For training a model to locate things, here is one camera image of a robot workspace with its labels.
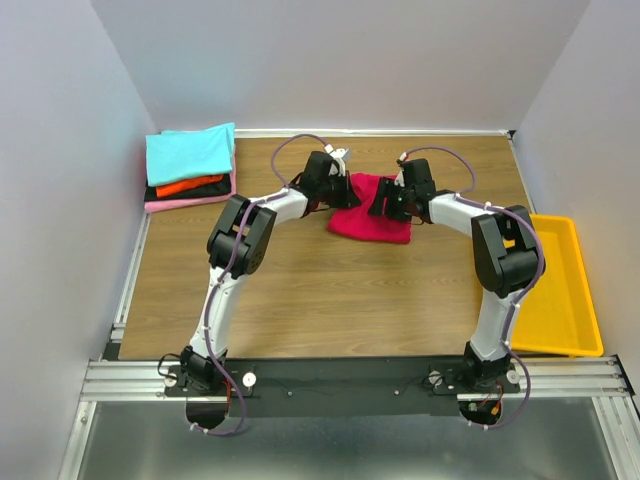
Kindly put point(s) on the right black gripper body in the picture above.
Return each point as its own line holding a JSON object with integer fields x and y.
{"x": 386, "y": 203}

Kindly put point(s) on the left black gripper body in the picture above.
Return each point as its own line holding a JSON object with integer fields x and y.
{"x": 344, "y": 189}

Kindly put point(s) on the red t shirt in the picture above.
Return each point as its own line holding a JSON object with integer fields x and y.
{"x": 357, "y": 224}

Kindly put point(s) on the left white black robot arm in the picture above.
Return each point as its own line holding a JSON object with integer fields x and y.
{"x": 238, "y": 245}

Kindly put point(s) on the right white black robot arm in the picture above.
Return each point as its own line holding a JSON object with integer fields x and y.
{"x": 508, "y": 262}

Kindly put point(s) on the folded black t shirt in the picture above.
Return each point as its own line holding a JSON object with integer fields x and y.
{"x": 222, "y": 188}

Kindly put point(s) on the folded cyan t shirt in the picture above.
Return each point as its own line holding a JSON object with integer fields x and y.
{"x": 173, "y": 156}

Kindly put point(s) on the folded orange t shirt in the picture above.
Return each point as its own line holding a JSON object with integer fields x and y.
{"x": 185, "y": 185}

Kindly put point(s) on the yellow plastic bin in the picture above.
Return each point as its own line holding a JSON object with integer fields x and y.
{"x": 558, "y": 315}

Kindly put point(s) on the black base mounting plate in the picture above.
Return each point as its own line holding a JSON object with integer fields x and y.
{"x": 244, "y": 389}

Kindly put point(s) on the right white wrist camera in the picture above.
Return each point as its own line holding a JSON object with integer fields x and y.
{"x": 399, "y": 179}

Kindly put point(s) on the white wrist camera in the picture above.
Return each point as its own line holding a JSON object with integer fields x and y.
{"x": 399, "y": 179}
{"x": 340, "y": 157}

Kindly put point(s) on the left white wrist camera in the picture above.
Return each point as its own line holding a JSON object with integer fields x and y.
{"x": 340, "y": 157}

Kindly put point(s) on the aluminium extrusion frame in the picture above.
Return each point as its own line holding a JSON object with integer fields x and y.
{"x": 574, "y": 419}

